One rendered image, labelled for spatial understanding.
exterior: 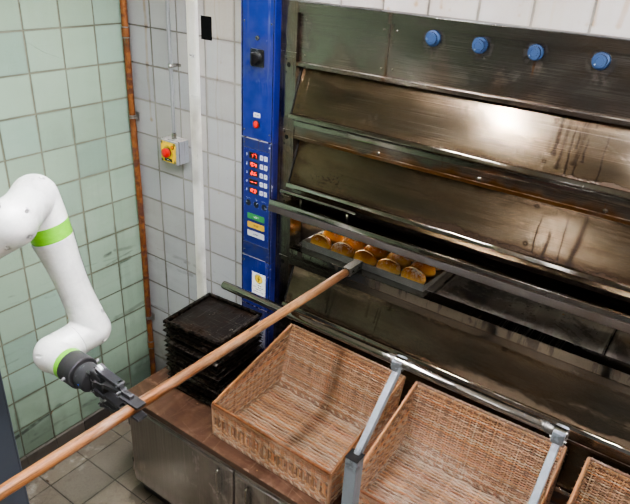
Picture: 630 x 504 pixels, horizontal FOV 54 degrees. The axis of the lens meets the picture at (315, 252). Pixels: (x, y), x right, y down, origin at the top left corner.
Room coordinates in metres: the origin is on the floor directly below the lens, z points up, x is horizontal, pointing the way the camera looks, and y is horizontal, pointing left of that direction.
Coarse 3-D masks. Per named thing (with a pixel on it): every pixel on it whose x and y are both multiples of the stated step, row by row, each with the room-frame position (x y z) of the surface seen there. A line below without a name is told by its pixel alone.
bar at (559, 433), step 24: (240, 288) 1.88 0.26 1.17; (336, 336) 1.63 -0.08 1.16; (384, 360) 1.54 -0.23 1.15; (408, 360) 1.51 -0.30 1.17; (456, 384) 1.41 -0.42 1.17; (504, 408) 1.33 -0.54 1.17; (552, 432) 1.25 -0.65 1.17; (360, 456) 1.34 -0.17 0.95; (552, 456) 1.21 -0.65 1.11; (360, 480) 1.34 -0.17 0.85
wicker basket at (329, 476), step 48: (288, 336) 2.15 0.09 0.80; (240, 384) 1.91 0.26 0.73; (288, 384) 2.08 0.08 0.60; (336, 384) 1.97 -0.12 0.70; (384, 384) 1.88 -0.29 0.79; (240, 432) 1.70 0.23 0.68; (288, 432) 1.81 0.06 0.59; (336, 432) 1.83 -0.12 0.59; (288, 480) 1.57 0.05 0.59; (336, 480) 1.51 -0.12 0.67
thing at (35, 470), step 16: (320, 288) 1.86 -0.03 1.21; (288, 304) 1.73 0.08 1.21; (272, 320) 1.64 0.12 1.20; (240, 336) 1.53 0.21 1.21; (224, 352) 1.46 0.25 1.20; (192, 368) 1.37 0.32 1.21; (160, 384) 1.29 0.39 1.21; (176, 384) 1.31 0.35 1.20; (144, 400) 1.23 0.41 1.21; (112, 416) 1.16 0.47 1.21; (128, 416) 1.18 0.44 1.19; (96, 432) 1.11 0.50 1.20; (64, 448) 1.05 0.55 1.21; (80, 448) 1.07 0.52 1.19; (32, 464) 1.00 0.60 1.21; (48, 464) 1.01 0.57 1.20; (16, 480) 0.95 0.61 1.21; (32, 480) 0.98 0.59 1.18; (0, 496) 0.91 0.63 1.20
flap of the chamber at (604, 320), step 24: (288, 216) 2.03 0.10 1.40; (336, 216) 2.06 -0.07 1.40; (360, 240) 1.86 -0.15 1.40; (408, 240) 1.88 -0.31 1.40; (432, 240) 1.92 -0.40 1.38; (432, 264) 1.71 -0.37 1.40; (480, 264) 1.73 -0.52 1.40; (504, 264) 1.77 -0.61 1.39; (504, 288) 1.58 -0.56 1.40; (552, 288) 1.60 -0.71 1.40; (576, 288) 1.63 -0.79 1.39; (576, 312) 1.47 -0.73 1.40; (624, 312) 1.48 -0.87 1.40
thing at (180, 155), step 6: (162, 138) 2.52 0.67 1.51; (168, 138) 2.52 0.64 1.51; (180, 138) 2.53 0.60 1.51; (162, 144) 2.51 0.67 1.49; (168, 144) 2.49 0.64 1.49; (174, 144) 2.47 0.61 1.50; (180, 144) 2.48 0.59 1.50; (186, 144) 2.51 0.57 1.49; (174, 150) 2.47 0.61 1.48; (180, 150) 2.48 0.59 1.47; (186, 150) 2.51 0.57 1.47; (162, 156) 2.51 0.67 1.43; (174, 156) 2.47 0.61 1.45; (180, 156) 2.48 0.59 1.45; (186, 156) 2.51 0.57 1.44; (168, 162) 2.50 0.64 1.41; (174, 162) 2.47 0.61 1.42; (180, 162) 2.48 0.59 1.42; (186, 162) 2.51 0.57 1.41
